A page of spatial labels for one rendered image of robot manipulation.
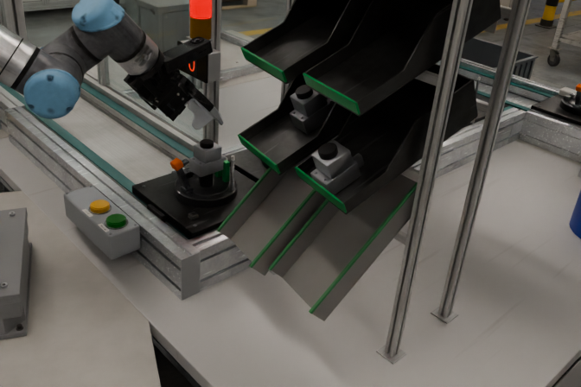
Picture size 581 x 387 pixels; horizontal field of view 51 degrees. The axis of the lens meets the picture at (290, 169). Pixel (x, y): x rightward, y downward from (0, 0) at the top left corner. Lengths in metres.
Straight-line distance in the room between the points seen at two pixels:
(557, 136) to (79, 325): 1.55
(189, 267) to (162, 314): 0.10
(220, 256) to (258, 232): 0.13
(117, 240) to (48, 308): 0.18
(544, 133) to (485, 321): 0.97
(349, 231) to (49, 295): 0.61
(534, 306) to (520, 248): 0.22
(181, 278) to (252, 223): 0.18
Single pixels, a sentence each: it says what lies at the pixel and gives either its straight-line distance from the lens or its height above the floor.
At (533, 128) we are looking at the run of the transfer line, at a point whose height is 0.91.
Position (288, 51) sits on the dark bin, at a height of 1.37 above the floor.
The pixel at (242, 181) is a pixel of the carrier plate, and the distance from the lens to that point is 1.42.
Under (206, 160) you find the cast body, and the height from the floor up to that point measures 1.06.
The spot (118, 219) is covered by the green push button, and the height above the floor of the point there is 0.97.
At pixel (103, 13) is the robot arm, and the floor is 1.41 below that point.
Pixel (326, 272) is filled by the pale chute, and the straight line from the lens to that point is 1.05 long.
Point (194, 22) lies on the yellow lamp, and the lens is 1.44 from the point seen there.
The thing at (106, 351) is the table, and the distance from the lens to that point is 1.16.
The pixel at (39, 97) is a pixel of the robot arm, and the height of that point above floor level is 1.31.
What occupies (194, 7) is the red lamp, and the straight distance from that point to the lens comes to 1.43.
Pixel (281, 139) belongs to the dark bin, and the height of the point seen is 1.21.
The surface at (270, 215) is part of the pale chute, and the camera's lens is 1.15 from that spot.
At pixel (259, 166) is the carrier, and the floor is 0.97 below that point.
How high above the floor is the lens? 1.66
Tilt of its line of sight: 28 degrees down
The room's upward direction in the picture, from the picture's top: 5 degrees clockwise
